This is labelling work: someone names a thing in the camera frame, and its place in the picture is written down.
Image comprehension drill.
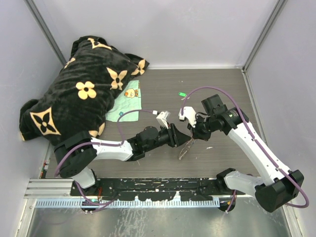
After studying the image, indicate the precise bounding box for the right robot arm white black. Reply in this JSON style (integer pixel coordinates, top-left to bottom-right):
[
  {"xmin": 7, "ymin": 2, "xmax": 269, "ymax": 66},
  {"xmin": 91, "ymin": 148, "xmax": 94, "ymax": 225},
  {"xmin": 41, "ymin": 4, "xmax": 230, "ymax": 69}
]
[{"xmin": 179, "ymin": 94, "xmax": 304, "ymax": 212}]

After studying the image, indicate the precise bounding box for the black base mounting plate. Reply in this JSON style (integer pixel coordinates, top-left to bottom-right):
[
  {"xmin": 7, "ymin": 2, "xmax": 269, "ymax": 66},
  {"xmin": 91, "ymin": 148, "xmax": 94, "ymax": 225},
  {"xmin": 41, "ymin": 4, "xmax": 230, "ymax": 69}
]
[{"xmin": 83, "ymin": 178, "xmax": 233, "ymax": 201}]

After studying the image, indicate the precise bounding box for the aluminium rail with slotted duct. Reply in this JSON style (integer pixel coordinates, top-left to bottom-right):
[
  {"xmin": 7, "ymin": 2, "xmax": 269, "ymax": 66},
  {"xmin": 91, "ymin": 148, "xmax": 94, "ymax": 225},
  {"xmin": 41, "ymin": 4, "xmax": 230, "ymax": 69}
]
[{"xmin": 24, "ymin": 179, "xmax": 232, "ymax": 210}]

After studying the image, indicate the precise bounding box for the black floral plush blanket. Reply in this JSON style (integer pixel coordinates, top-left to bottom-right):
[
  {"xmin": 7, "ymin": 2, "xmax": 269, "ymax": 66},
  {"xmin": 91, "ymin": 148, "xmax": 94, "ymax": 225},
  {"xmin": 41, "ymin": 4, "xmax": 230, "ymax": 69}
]
[{"xmin": 19, "ymin": 36, "xmax": 149, "ymax": 145}]

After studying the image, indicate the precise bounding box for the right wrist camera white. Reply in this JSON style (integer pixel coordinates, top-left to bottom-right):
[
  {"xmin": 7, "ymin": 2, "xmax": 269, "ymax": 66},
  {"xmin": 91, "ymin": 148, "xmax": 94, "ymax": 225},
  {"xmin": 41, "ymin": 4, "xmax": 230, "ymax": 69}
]
[{"xmin": 178, "ymin": 106, "xmax": 197, "ymax": 128}]

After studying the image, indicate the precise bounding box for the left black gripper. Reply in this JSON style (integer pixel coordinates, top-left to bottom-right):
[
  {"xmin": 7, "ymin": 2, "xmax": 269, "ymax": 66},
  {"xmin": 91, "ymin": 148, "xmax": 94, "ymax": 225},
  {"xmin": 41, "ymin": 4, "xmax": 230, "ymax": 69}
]
[{"xmin": 144, "ymin": 122, "xmax": 191, "ymax": 153}]

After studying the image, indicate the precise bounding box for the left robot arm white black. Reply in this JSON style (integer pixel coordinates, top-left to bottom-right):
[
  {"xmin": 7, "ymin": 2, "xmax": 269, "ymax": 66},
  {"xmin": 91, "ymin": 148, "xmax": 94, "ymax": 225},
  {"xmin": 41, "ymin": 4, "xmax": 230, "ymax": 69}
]
[{"xmin": 54, "ymin": 123, "xmax": 191, "ymax": 196}]

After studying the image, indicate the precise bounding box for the mint green cartoon cloth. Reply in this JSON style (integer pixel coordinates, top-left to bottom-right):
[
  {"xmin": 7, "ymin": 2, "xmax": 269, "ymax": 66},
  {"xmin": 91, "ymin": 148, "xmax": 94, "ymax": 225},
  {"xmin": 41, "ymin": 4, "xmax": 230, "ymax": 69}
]
[{"xmin": 106, "ymin": 80, "xmax": 142, "ymax": 122}]

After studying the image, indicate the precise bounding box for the large keyring with small rings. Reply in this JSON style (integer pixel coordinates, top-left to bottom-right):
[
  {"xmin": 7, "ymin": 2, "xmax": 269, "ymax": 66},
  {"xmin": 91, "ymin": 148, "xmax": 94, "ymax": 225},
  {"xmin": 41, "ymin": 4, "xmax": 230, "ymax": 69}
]
[{"xmin": 178, "ymin": 138, "xmax": 196, "ymax": 160}]

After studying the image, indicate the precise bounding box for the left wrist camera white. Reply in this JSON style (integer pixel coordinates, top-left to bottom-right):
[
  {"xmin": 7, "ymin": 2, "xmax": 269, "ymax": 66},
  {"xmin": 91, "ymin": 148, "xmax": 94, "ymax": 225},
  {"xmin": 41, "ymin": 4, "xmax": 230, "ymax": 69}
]
[{"xmin": 152, "ymin": 110, "xmax": 170, "ymax": 129}]

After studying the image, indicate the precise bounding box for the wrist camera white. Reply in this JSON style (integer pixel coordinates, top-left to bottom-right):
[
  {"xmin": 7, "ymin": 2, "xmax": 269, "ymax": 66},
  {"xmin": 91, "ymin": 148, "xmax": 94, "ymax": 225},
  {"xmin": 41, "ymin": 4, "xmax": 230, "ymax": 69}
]
[
  {"xmin": 178, "ymin": 106, "xmax": 197, "ymax": 128},
  {"xmin": 152, "ymin": 110, "xmax": 170, "ymax": 129}
]

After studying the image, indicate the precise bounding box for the green key tag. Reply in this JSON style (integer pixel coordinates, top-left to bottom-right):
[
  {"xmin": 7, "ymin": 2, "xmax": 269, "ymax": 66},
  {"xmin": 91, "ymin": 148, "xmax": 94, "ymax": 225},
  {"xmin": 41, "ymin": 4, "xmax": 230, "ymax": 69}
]
[{"xmin": 178, "ymin": 92, "xmax": 186, "ymax": 97}]

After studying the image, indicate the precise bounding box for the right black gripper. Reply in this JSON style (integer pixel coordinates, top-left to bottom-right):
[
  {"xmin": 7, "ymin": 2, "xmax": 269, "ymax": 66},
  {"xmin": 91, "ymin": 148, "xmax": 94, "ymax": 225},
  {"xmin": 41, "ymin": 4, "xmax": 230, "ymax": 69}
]
[{"xmin": 187, "ymin": 114, "xmax": 217, "ymax": 141}]

